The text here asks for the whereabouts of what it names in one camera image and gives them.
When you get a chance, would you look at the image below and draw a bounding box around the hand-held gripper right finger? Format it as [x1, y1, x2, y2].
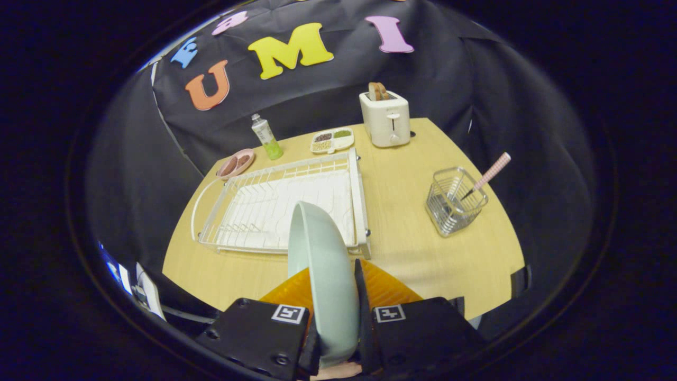
[353, 258, 488, 377]

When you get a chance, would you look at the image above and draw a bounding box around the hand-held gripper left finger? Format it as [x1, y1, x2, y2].
[195, 267, 322, 381]

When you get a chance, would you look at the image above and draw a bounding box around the light green plate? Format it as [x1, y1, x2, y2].
[287, 201, 361, 368]

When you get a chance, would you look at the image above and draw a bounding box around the white wire dish rack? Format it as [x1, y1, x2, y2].
[190, 147, 372, 260]

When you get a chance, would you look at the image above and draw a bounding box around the metal wire basket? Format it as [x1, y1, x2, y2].
[426, 167, 489, 237]

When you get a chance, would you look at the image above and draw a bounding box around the spoon with pink checkered handle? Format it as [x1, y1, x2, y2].
[459, 152, 512, 203]

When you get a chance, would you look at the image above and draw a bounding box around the pink dish with beans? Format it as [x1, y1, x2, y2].
[216, 148, 256, 180]

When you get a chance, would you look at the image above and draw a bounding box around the white box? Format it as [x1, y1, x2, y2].
[135, 262, 166, 321]

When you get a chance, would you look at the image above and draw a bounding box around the bright screen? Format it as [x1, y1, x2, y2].
[99, 243, 133, 297]

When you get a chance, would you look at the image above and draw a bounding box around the white divided tray with beans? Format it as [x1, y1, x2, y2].
[310, 128, 355, 155]

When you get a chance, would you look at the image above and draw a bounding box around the clear bottle with green liquid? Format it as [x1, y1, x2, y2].
[251, 113, 284, 160]

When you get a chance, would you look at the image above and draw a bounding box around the white toaster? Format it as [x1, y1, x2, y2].
[359, 90, 411, 148]

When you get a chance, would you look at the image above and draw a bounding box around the black backdrop cloth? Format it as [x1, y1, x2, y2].
[87, 0, 598, 339]

